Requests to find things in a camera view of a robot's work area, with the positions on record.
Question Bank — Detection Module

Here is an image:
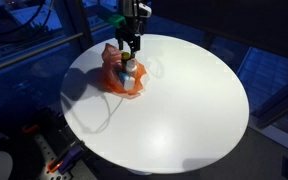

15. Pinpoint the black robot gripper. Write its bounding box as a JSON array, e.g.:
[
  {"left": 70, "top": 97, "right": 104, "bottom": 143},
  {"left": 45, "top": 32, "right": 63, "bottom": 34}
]
[{"left": 115, "top": 0, "right": 152, "bottom": 58}]

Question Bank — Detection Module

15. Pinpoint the brown yellow-capped medicine bottle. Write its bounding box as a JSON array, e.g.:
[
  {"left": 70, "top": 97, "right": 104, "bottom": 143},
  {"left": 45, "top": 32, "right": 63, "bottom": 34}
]
[{"left": 121, "top": 52, "right": 131, "bottom": 72}]

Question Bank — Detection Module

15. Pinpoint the white pill bottle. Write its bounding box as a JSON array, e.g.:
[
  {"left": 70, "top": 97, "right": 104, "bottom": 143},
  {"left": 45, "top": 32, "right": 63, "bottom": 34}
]
[{"left": 126, "top": 60, "right": 137, "bottom": 77}]

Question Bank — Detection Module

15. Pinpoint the orange plastic bag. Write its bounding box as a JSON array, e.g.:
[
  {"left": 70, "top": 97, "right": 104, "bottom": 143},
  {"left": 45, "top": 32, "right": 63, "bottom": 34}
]
[{"left": 101, "top": 43, "right": 146, "bottom": 95}]

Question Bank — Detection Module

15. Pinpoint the round white table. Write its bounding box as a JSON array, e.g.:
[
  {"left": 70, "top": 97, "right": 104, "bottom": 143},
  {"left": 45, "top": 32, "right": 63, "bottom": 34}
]
[{"left": 61, "top": 34, "right": 249, "bottom": 174}]

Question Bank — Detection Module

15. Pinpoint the metal window railing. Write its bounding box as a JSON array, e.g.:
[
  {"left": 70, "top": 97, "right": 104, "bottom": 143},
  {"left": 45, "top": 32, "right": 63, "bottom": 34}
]
[{"left": 0, "top": 32, "right": 83, "bottom": 70}]

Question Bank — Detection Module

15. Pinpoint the purple orange clamp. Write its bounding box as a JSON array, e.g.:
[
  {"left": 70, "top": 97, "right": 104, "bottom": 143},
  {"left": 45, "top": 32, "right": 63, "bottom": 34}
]
[{"left": 47, "top": 142, "right": 84, "bottom": 174}]

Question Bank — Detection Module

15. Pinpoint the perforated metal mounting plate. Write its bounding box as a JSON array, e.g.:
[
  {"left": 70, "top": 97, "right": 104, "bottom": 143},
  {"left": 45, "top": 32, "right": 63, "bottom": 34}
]
[{"left": 22, "top": 125, "right": 72, "bottom": 180}]

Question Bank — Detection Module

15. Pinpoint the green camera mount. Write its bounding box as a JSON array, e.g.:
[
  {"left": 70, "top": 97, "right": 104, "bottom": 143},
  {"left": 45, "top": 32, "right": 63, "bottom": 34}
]
[{"left": 108, "top": 14, "right": 126, "bottom": 29}]

